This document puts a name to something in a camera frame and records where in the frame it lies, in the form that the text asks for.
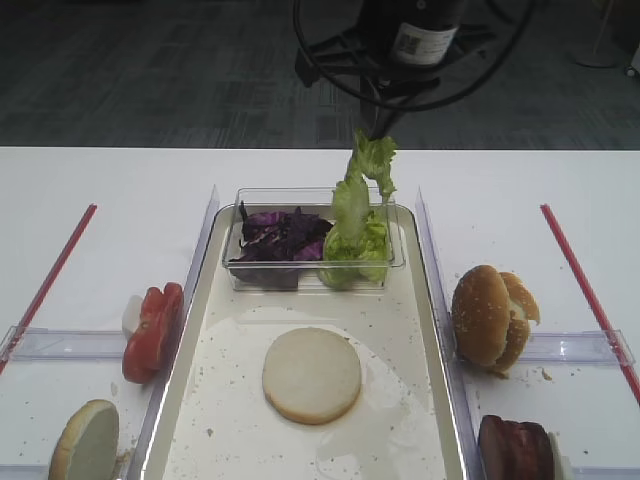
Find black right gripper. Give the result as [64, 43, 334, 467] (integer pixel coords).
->
[294, 1, 495, 140]

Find green lettuce leaf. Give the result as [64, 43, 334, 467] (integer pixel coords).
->
[332, 129, 397, 242]

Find green lettuce pile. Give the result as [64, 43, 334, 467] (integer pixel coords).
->
[318, 210, 390, 290]

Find rear tomato slice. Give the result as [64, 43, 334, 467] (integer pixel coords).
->
[139, 282, 183, 370]

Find tomato slice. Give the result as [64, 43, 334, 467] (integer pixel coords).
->
[122, 296, 171, 384]
[139, 282, 183, 370]

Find white tomato stopper block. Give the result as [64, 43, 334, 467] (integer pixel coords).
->
[122, 295, 143, 339]

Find front tomato slice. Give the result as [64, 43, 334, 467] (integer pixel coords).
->
[122, 296, 171, 384]

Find clear plastic salad container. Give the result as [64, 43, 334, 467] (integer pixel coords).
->
[221, 186, 405, 292]

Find purple cabbage leaves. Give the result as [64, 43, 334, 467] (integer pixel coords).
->
[236, 202, 333, 262]

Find front sesame bun top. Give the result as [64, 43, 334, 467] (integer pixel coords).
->
[451, 265, 510, 367]

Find sesame bun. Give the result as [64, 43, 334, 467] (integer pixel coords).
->
[451, 265, 510, 367]
[493, 272, 540, 376]

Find rear sesame bun top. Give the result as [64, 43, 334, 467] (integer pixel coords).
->
[493, 272, 540, 376]

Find bottom bun on tray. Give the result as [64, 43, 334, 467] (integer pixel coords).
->
[262, 327, 362, 425]

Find right clear vertical divider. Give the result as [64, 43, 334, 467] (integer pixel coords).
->
[415, 189, 485, 479]

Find clear vertical divider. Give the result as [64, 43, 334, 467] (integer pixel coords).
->
[415, 189, 485, 479]
[124, 189, 219, 479]

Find metal serving tray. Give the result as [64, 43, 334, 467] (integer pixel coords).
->
[141, 207, 462, 479]

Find white patty stopper block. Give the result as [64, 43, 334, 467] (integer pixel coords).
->
[547, 432, 575, 480]

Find left clear vertical divider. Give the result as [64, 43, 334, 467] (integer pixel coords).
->
[124, 189, 219, 479]

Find upright bun half left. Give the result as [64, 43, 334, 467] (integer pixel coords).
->
[48, 399, 119, 480]

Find clear bun rail right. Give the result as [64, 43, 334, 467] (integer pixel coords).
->
[518, 330, 635, 366]

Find clear bun rail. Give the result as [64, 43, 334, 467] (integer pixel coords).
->
[0, 465, 49, 480]
[518, 330, 635, 366]

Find clear patty rail holder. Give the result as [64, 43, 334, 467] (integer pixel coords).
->
[568, 461, 640, 480]

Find clear tomato rail holder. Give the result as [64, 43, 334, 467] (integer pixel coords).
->
[1, 326, 126, 362]

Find clear bun rail left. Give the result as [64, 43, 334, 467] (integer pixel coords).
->
[0, 465, 49, 480]

